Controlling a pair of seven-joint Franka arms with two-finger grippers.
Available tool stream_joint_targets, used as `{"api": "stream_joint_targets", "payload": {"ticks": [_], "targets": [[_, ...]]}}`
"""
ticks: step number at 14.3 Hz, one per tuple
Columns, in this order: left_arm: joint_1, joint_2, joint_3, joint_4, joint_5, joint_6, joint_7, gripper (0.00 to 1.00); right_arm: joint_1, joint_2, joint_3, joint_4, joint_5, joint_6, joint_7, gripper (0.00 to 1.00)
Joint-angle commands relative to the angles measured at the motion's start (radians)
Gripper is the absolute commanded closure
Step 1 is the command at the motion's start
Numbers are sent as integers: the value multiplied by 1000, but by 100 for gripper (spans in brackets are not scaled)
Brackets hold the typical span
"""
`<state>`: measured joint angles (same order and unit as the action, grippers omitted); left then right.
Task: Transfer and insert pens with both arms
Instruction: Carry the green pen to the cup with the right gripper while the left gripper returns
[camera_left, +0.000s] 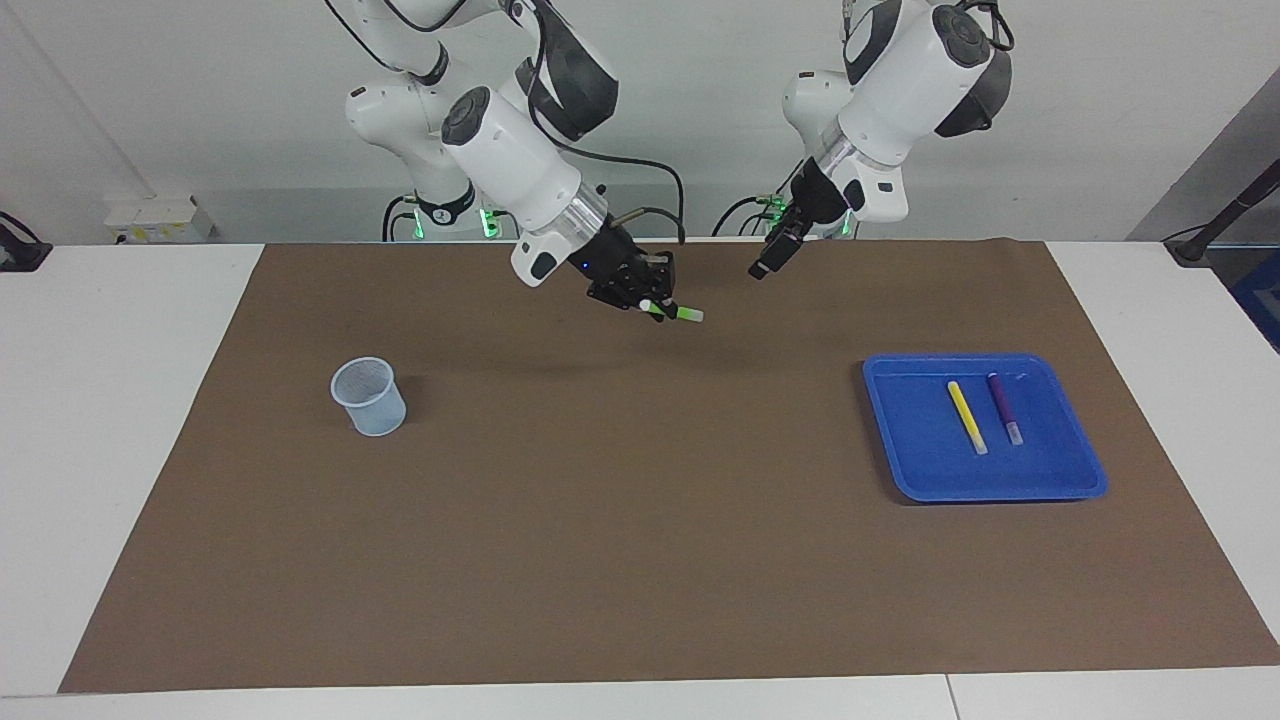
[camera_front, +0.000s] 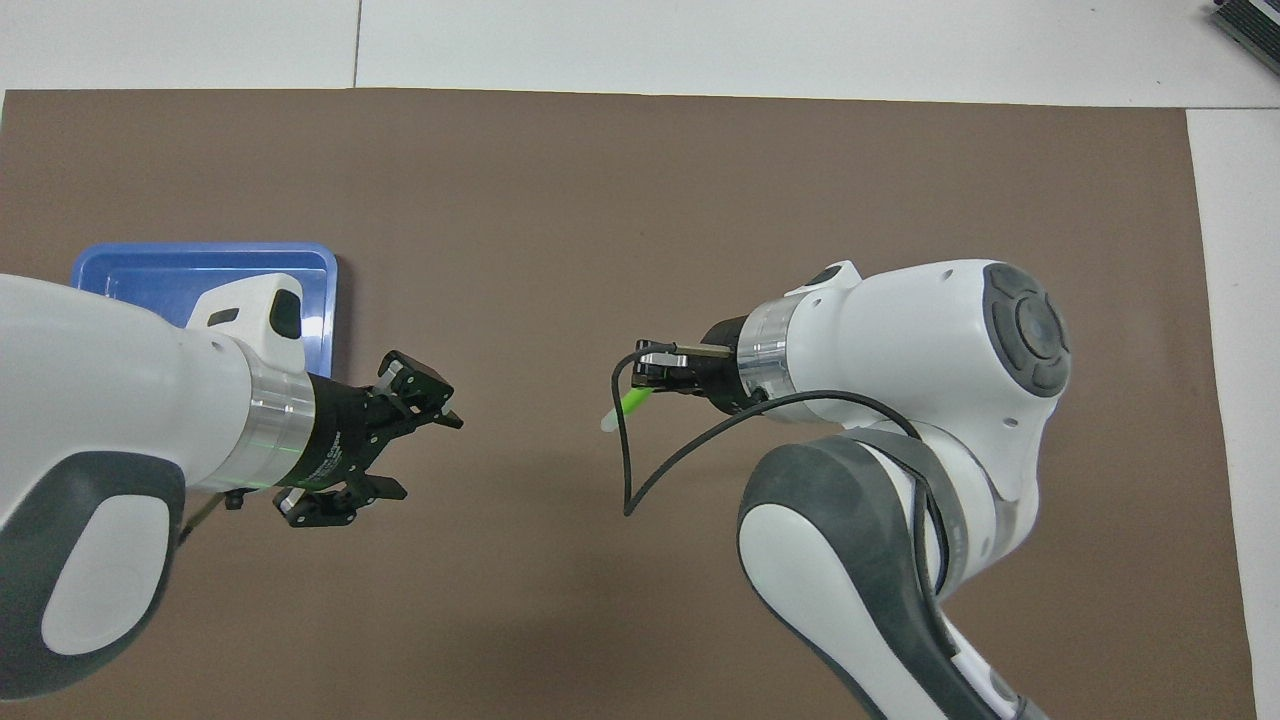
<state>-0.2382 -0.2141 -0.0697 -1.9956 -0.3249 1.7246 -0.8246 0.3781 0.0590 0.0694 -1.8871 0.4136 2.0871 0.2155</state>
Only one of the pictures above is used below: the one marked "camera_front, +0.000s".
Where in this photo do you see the green pen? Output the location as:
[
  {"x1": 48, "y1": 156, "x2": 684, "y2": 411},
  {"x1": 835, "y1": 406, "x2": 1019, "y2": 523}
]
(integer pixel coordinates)
[{"x1": 600, "y1": 388, "x2": 653, "y2": 433}]

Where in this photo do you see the blue plastic tray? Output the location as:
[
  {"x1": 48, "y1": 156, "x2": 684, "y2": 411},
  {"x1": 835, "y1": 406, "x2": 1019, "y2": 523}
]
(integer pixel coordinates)
[{"x1": 71, "y1": 241, "x2": 339, "y2": 379}]

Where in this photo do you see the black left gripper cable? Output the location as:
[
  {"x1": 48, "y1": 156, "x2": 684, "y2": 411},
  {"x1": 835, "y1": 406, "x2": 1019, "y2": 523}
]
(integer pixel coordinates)
[{"x1": 178, "y1": 488, "x2": 246, "y2": 546}]

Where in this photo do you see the brown table mat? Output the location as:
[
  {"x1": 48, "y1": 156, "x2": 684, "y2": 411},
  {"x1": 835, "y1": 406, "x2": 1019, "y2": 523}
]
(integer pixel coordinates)
[{"x1": 0, "y1": 88, "x2": 1259, "y2": 720}]

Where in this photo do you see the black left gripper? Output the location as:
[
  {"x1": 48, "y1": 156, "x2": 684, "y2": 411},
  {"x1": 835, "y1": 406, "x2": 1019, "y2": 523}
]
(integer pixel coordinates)
[{"x1": 275, "y1": 350, "x2": 464, "y2": 529}]

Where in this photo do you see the dark striped device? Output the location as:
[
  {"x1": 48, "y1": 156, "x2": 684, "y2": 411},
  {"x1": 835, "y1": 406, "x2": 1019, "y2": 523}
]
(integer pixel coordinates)
[{"x1": 1210, "y1": 0, "x2": 1280, "y2": 46}]

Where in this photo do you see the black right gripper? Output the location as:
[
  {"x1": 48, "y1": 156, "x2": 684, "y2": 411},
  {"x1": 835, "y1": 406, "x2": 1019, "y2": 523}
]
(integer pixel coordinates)
[{"x1": 633, "y1": 318, "x2": 763, "y2": 413}]

